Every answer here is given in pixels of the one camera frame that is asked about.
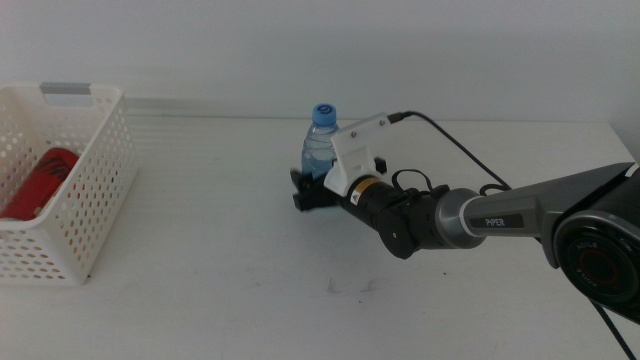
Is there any clear water bottle blue cap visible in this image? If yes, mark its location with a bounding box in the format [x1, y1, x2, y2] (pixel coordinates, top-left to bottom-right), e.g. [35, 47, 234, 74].
[300, 103, 341, 181]

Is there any red soda can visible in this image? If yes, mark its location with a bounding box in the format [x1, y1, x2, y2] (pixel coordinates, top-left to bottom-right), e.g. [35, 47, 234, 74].
[0, 147, 81, 221]

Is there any white perforated plastic basket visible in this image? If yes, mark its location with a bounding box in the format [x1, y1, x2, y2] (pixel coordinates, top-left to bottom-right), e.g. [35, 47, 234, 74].
[0, 82, 139, 287]

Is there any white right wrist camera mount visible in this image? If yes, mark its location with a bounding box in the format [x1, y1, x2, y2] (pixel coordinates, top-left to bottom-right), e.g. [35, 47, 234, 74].
[323, 112, 393, 197]

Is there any black right camera cable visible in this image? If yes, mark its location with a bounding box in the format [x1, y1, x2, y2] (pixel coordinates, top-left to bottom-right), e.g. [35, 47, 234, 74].
[387, 110, 512, 197]

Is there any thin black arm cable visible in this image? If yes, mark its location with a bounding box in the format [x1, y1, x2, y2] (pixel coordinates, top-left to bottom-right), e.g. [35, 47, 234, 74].
[589, 298, 640, 360]

